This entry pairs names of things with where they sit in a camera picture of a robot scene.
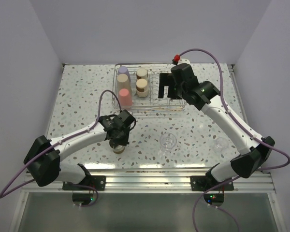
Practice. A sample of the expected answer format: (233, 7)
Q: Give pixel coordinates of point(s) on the steel cup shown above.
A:
(142, 73)
(117, 149)
(142, 88)

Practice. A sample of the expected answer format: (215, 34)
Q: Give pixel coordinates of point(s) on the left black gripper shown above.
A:
(124, 141)

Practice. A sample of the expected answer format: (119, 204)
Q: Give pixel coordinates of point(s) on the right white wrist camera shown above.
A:
(178, 60)

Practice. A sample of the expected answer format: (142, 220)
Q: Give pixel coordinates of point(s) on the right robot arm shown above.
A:
(253, 148)

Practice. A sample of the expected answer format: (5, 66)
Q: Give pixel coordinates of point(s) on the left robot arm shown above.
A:
(44, 160)

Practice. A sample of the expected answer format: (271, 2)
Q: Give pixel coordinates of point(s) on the clear glass cup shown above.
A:
(167, 142)
(220, 145)

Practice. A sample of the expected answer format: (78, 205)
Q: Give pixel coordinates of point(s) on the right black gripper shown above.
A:
(165, 79)

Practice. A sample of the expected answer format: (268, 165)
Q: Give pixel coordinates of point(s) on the aluminium front rail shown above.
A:
(174, 180)

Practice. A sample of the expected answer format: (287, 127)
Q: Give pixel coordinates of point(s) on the beige plastic cup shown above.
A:
(123, 82)

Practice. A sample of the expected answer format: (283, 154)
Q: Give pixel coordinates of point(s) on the red plastic cup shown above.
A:
(125, 98)

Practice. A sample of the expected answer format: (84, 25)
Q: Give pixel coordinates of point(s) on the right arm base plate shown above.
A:
(203, 183)

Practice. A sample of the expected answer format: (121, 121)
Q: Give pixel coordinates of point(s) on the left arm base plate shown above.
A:
(96, 182)

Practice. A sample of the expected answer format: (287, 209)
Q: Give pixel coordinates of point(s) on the purple plastic cup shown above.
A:
(123, 70)

